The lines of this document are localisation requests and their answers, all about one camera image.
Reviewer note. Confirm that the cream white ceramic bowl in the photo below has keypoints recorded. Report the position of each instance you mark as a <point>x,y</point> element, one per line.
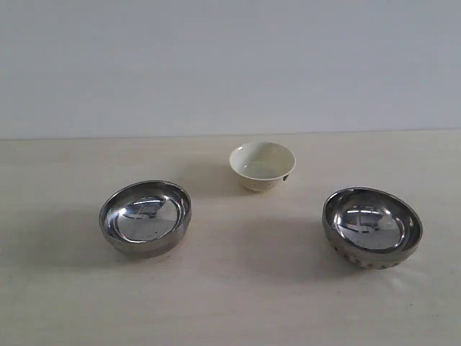
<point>261,166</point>

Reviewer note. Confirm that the dimpled stainless steel bowl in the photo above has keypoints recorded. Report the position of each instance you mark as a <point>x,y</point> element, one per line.
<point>371,228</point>

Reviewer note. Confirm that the smooth stainless steel bowl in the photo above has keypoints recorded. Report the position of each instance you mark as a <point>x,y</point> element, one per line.
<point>146,219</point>

